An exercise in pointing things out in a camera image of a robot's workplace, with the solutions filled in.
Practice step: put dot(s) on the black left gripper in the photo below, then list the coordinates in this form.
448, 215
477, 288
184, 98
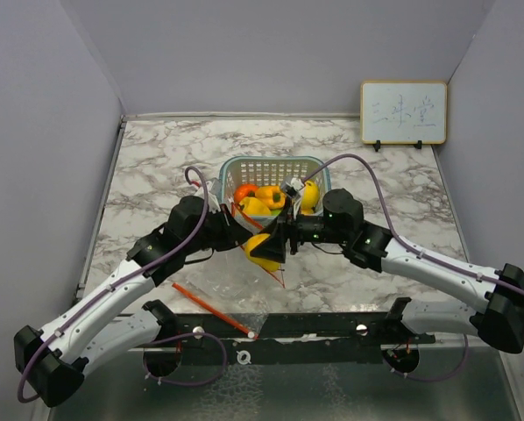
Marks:
234, 232

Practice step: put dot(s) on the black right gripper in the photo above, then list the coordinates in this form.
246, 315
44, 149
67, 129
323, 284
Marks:
274, 246

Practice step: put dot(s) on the large yellow bell pepper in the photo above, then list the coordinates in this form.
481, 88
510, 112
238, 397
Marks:
252, 206

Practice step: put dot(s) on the clear zip top bag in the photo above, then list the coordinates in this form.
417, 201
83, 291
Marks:
233, 289

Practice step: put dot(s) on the yellow apple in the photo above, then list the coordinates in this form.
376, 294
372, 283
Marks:
310, 196

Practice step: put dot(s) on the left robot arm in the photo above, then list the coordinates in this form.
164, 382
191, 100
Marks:
56, 358

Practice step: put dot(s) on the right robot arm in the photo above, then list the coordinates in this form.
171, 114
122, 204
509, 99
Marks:
484, 302

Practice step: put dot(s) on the orange tomato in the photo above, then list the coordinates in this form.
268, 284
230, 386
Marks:
243, 191

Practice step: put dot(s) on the small yellow bell pepper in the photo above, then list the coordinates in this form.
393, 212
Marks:
271, 196

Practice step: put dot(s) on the light blue plastic basket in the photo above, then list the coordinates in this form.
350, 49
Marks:
260, 171

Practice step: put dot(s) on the small whiteboard with stand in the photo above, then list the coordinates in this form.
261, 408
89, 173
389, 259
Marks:
411, 113

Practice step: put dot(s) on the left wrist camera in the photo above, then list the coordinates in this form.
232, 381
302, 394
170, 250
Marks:
212, 196

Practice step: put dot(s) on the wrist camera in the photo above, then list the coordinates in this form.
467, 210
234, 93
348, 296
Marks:
212, 196
293, 187

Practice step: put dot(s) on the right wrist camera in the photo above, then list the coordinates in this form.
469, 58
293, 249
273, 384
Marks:
293, 187

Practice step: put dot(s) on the black mounting rail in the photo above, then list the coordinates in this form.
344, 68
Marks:
304, 338

